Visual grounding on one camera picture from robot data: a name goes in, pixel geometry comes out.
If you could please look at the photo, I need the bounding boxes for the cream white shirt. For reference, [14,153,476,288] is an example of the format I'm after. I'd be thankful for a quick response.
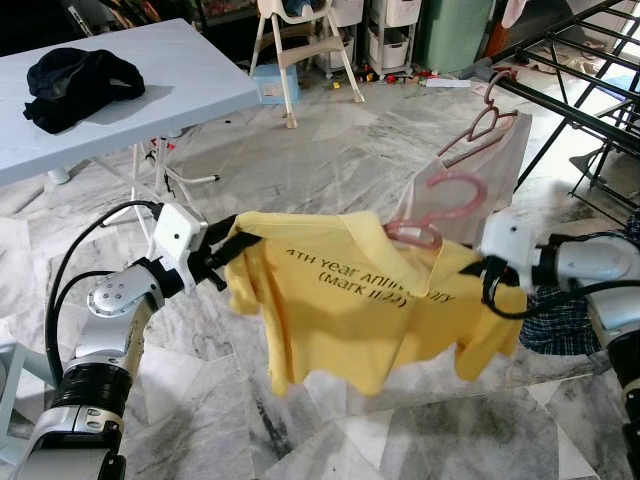
[385,110,533,241]

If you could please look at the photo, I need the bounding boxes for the green cabinet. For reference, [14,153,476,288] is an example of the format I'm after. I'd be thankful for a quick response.
[415,0,496,73]

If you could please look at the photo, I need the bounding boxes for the blue plaid shirt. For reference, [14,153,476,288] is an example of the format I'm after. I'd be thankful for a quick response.
[518,215,640,356]

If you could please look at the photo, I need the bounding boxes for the black metal drying rack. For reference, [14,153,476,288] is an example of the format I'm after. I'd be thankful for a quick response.
[480,0,640,231]

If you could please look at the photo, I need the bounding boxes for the white plastic drawer unit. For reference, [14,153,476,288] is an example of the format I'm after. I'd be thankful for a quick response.
[365,0,416,73]

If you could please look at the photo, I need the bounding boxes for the pink plastic hanger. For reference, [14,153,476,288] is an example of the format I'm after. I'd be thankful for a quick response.
[385,170,491,251]

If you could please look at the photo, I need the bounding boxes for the yellow printed t-shirt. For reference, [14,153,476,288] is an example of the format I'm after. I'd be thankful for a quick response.
[222,210,529,398]

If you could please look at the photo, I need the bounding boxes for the dusky brown clothes hanger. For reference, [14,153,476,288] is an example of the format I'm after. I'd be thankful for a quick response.
[437,68,521,171]

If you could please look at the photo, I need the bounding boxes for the white paper strip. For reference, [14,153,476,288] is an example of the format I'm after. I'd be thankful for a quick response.
[425,76,473,89]

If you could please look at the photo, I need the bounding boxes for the light blue folding table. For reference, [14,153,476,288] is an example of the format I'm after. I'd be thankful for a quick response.
[0,18,263,241]

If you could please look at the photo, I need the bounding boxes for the black crumpled garment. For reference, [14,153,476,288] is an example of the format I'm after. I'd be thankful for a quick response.
[22,47,146,136]

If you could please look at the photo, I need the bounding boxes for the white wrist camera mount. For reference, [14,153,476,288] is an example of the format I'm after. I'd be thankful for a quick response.
[150,203,209,291]
[480,210,546,291]

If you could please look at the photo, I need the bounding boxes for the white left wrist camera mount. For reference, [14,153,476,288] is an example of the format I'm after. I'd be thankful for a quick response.
[150,203,209,291]

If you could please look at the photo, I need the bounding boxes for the white baby high chair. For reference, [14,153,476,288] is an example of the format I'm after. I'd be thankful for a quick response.
[250,0,366,129]

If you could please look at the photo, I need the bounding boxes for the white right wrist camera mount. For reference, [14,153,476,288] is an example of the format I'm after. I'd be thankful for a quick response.
[480,210,546,291]

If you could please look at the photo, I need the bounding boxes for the grey plastic chair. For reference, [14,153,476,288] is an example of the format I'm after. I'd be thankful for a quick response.
[0,345,56,471]

